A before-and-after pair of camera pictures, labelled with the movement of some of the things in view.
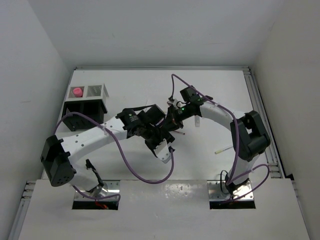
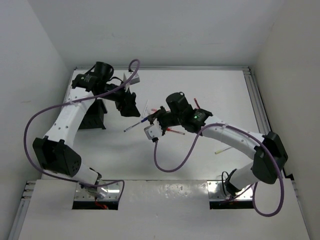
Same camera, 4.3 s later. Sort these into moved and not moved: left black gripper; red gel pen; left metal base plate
Moved: left black gripper
Not moved: red gel pen; left metal base plate
